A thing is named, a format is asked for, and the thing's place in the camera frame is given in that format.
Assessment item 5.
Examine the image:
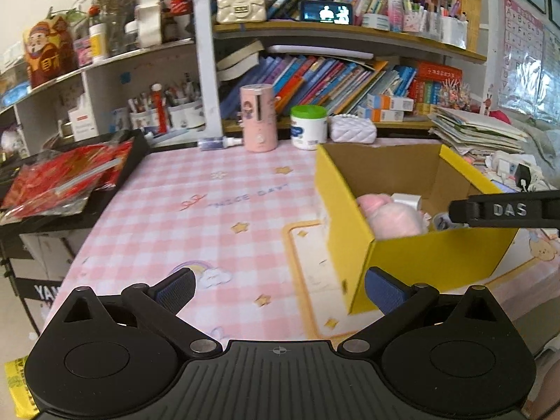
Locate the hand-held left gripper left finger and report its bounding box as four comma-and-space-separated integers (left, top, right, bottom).
55, 268, 224, 358

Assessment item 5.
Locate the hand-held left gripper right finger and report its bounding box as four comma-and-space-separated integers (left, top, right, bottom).
337, 266, 508, 357

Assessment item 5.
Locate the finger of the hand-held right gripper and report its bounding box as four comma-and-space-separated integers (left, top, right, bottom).
450, 189, 560, 229

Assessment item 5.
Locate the yellow cardboard box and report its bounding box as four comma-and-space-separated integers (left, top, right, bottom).
314, 143, 521, 316

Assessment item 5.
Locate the pink plush toy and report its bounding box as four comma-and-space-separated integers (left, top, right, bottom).
355, 193, 432, 240

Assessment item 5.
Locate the white charger plug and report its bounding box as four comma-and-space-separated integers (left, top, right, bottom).
391, 192, 421, 211

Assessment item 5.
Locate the pink checked tablecloth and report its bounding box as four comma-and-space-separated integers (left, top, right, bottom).
41, 138, 560, 342

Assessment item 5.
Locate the stack of papers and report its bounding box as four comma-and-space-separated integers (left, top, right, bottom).
428, 106, 530, 158

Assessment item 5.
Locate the cream yellow-bordered table mat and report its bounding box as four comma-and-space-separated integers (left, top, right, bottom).
282, 221, 560, 340

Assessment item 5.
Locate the colourful beaded crown ornament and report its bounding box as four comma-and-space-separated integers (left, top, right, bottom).
437, 79, 473, 110

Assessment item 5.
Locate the white drawer cabinet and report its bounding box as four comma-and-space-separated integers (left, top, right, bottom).
20, 227, 88, 281

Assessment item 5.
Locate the black keyboard stand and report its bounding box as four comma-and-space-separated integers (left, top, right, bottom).
0, 236, 66, 337

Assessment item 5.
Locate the red boxed book set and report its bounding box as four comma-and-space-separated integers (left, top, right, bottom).
411, 61, 463, 106

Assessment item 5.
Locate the orange white carton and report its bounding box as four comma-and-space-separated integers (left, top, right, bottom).
365, 94, 414, 110
356, 107, 405, 122

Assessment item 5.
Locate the black electronic keyboard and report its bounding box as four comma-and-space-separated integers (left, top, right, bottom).
0, 129, 149, 237

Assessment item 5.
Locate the white quilted purse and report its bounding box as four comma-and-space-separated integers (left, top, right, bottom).
328, 114, 378, 145

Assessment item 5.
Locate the clear spray bottle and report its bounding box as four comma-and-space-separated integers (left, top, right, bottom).
198, 136, 242, 150

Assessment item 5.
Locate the red decorations plastic bag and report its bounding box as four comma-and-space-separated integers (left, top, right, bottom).
0, 140, 134, 224

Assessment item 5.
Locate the white pen cup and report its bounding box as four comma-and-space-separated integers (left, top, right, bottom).
168, 100, 205, 128
129, 107, 155, 131

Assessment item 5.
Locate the white jar green lid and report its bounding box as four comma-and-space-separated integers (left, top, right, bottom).
290, 105, 329, 151

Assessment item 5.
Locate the white pen organiser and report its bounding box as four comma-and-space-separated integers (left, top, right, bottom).
402, 0, 468, 50

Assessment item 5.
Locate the red doll ornament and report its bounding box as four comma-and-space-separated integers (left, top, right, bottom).
151, 84, 169, 134

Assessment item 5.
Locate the yellow printed packet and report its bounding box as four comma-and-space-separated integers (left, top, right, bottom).
4, 356, 38, 418

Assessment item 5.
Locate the white straw box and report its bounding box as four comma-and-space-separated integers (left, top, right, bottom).
68, 105, 97, 141

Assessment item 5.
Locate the pink cylindrical humidifier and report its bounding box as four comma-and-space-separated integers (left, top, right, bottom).
239, 84, 277, 153

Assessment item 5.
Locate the row of colourful books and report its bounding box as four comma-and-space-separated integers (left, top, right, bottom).
221, 55, 418, 119

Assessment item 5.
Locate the white curved shelf unit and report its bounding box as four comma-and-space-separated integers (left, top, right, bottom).
0, 39, 206, 149

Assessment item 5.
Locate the white round tin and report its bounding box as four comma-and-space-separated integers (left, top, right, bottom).
362, 13, 390, 30

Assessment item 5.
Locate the yellow white bookshelf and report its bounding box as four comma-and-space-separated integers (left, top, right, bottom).
192, 0, 488, 136

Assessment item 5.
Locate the pink white bottle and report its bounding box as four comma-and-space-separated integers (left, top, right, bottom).
387, 0, 403, 32

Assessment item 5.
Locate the grey rolled sheet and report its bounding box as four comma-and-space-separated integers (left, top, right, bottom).
268, 44, 375, 60

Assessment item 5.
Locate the thick white paged book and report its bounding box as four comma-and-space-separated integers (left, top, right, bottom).
216, 40, 265, 82

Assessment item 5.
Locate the small video screen device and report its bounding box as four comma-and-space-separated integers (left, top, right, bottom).
300, 0, 354, 25

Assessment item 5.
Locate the blue plastic packet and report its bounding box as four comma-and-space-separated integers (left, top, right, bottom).
0, 83, 31, 108

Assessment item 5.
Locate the pink plastic case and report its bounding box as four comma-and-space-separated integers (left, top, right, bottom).
74, 37, 92, 67

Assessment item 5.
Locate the white bottle yellow label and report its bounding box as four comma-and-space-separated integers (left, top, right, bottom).
89, 23, 109, 63

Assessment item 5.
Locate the orange printed figure bag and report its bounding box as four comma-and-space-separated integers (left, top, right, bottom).
23, 20, 79, 88

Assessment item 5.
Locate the white ceramic ornament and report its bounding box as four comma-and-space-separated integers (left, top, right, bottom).
135, 0, 165, 47

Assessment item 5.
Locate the plastic covered wall chart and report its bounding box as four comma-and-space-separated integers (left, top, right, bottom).
540, 26, 560, 119

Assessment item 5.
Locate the pink alphabet wall poster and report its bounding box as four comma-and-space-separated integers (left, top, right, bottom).
501, 0, 545, 108

